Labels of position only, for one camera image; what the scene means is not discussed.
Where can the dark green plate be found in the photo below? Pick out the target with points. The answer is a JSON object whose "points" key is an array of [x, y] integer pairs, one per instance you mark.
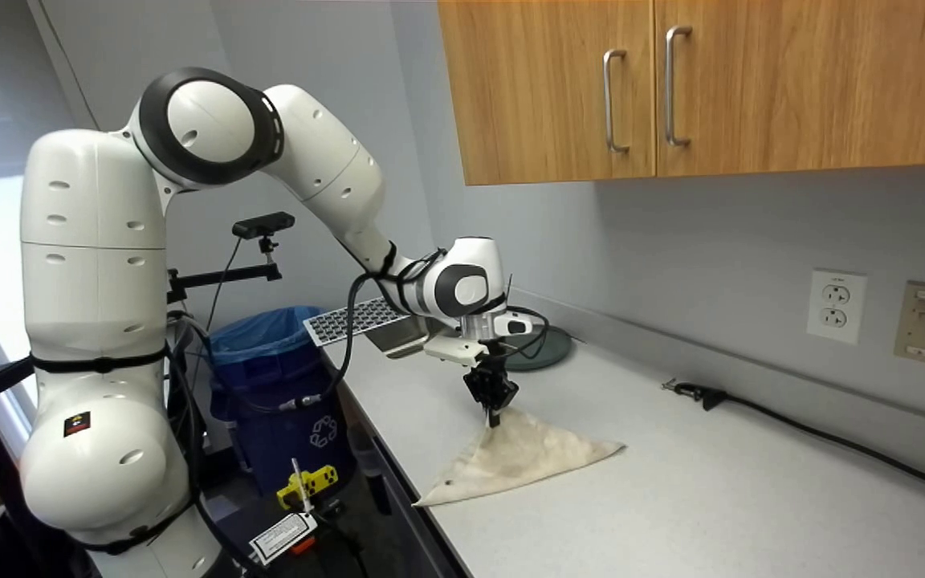
{"points": [[548, 351]]}

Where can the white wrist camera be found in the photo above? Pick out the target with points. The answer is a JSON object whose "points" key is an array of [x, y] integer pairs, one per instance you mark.
{"points": [[456, 351]]}

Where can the black camera on stand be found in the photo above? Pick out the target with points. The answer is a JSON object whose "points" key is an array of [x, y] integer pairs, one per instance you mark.
{"points": [[252, 230]]}

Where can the left silver cabinet handle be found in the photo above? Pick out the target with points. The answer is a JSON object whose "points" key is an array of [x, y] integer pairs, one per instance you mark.
{"points": [[607, 59]]}

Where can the stained beige towel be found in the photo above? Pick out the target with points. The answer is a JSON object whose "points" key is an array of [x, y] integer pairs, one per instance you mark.
{"points": [[512, 454]]}

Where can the silver cabinet handle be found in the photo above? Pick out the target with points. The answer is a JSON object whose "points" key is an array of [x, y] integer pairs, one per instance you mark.
{"points": [[607, 59], [668, 84]]}

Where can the white power outlet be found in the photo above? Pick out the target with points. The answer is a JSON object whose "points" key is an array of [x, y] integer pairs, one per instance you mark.
{"points": [[838, 305]]}

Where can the wooden wall cabinet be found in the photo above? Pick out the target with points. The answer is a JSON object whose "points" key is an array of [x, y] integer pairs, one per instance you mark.
{"points": [[764, 89]]}

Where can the dish drying rack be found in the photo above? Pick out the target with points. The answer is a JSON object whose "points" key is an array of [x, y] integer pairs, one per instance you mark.
{"points": [[343, 323]]}

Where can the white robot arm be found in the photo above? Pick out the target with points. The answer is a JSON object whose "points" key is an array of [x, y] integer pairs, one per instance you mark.
{"points": [[105, 460]]}

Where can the blue recycling bin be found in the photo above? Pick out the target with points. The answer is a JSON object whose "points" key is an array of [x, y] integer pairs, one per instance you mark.
{"points": [[274, 390]]}

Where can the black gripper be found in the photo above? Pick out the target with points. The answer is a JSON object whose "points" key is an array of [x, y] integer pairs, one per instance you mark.
{"points": [[488, 385]]}

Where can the yellow clamp tool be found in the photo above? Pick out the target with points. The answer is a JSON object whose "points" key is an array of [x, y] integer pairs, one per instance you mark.
{"points": [[304, 486]]}

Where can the right silver cabinet handle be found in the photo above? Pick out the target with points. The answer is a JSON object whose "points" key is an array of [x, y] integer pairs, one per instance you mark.
{"points": [[668, 84]]}

